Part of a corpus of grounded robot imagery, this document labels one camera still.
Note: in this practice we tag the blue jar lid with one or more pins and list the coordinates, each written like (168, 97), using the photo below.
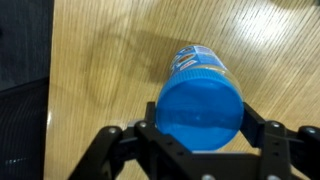
(200, 108)

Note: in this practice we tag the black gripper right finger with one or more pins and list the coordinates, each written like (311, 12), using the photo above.
(282, 148)

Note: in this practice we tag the peanut butter jar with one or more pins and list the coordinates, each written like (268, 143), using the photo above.
(199, 62)

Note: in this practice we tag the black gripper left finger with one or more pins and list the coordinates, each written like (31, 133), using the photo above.
(160, 156)

